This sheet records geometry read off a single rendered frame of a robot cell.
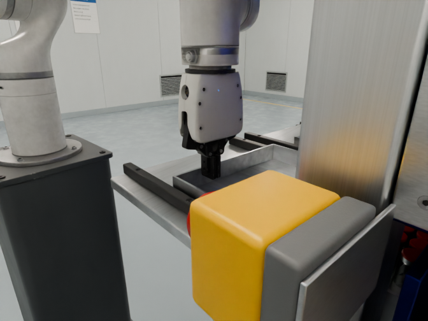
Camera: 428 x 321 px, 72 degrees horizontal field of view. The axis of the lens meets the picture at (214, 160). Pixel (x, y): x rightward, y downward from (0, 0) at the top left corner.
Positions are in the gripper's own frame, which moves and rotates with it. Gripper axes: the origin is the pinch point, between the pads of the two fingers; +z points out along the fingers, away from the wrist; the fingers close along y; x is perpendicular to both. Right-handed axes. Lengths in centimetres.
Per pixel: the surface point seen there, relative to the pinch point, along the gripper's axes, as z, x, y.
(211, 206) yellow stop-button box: -10.6, -24.4, -21.1
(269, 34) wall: -47, 422, 545
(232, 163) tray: 2.1, 2.0, 7.1
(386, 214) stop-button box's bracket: -9.9, -30.4, -14.0
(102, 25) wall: -54, 496, 192
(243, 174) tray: 4.3, 0.2, 8.5
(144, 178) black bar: 2.6, 8.2, -8.1
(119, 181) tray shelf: 4.5, 13.8, -10.3
